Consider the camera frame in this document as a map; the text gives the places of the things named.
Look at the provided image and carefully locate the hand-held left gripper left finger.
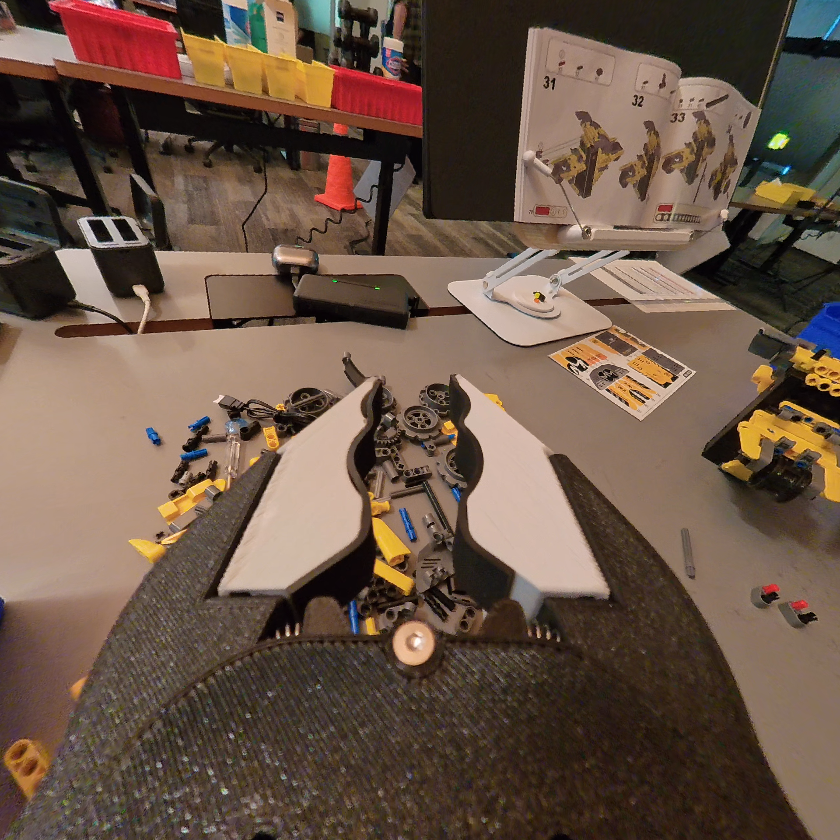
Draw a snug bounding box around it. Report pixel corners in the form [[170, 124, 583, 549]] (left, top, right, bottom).
[[217, 377, 385, 609]]

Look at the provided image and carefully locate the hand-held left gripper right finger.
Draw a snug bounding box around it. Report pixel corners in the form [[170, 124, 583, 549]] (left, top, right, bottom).
[[449, 374, 612, 622]]

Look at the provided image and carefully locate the pile of toy building parts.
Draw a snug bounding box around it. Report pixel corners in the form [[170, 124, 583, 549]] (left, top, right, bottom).
[[128, 351, 509, 637]]

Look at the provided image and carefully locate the yellow black sticker sheet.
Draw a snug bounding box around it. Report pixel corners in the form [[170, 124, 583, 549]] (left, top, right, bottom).
[[549, 326, 697, 421]]

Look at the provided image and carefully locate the white book stand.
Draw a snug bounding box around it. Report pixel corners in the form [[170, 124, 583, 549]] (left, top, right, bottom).
[[448, 152, 731, 347]]

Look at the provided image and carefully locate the black flat electronic device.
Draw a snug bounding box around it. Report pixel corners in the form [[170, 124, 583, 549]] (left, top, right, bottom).
[[293, 274, 420, 329]]

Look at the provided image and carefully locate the yellow black toy vehicle model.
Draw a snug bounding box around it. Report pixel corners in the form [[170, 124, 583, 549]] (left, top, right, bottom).
[[702, 331, 840, 503]]

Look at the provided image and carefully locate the small grey case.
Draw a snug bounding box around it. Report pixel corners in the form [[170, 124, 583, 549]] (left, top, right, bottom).
[[272, 244, 320, 275]]

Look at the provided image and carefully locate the printed paper sheet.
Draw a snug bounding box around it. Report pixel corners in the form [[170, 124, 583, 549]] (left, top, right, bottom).
[[571, 259, 736, 312]]

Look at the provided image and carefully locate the black charger box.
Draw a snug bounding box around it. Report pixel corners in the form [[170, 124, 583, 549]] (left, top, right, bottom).
[[77, 215, 165, 298], [0, 236, 76, 320]]

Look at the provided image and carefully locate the orange traffic cone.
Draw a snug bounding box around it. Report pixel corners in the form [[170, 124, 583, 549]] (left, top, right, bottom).
[[314, 125, 364, 212]]

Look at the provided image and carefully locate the blue plastic bin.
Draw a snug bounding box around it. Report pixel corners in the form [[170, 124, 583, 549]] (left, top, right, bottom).
[[804, 308, 840, 362]]

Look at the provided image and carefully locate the orange yellow toy connector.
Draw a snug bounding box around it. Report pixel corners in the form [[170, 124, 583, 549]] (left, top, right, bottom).
[[3, 738, 52, 798]]

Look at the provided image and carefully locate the yellow plastic bin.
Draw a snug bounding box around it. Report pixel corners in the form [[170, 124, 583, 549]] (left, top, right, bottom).
[[225, 42, 270, 93], [262, 51, 306, 101], [298, 60, 337, 107], [180, 29, 231, 86], [755, 178, 815, 204]]

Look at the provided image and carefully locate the long wooden table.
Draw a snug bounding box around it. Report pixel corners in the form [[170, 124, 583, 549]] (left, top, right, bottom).
[[54, 58, 424, 257]]

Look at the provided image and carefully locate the red plastic bin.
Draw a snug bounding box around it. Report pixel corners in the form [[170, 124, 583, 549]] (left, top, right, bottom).
[[330, 66, 423, 127], [49, 0, 183, 81]]

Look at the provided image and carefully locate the black upright panel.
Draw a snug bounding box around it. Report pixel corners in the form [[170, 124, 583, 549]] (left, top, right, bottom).
[[422, 0, 796, 221]]

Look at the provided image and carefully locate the toy instruction booklet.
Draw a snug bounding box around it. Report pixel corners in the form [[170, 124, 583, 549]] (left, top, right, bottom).
[[514, 28, 762, 231]]

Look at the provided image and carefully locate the black dumbbell rack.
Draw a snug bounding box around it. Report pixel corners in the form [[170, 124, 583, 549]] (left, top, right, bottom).
[[331, 0, 382, 67]]

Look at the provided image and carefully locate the white blue carton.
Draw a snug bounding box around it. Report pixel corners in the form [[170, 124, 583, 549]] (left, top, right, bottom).
[[221, 0, 253, 47]]

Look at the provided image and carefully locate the clear handled small screwdriver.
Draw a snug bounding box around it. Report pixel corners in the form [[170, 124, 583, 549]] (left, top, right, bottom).
[[223, 420, 245, 487]]

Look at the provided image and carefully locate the black usb cable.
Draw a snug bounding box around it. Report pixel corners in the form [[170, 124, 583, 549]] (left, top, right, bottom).
[[215, 392, 293, 424]]

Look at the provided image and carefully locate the black power cable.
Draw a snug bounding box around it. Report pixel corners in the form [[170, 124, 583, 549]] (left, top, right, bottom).
[[69, 301, 135, 332]]

